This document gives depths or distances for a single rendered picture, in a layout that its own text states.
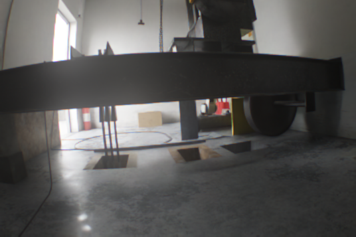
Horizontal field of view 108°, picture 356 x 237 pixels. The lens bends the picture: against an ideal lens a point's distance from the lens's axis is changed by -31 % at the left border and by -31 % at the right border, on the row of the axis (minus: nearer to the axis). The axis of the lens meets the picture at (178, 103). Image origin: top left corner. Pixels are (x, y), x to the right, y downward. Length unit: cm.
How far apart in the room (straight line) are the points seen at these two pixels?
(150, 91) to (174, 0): 357
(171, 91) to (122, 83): 25
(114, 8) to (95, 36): 73
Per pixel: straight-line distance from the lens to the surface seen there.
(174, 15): 421
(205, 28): 157
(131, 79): 98
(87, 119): 363
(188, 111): 199
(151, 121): 334
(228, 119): 248
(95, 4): 443
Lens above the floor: 41
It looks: 1 degrees down
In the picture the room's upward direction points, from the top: 4 degrees counter-clockwise
